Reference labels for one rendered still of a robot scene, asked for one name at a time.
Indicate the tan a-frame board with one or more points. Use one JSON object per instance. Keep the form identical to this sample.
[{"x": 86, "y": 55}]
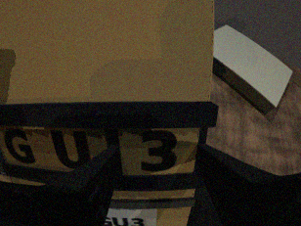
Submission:
[{"x": 113, "y": 64}]

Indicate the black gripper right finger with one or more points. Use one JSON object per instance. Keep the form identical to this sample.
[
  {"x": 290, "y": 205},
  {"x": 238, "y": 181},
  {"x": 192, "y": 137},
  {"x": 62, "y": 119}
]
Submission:
[{"x": 244, "y": 195}]

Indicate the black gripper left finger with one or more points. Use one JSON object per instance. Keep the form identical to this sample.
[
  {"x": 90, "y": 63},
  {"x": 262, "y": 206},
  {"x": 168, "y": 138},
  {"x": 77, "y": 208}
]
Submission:
[{"x": 79, "y": 198}]

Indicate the white paper label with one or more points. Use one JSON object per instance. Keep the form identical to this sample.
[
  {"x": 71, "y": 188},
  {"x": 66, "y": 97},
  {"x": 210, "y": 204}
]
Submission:
[{"x": 131, "y": 217}]

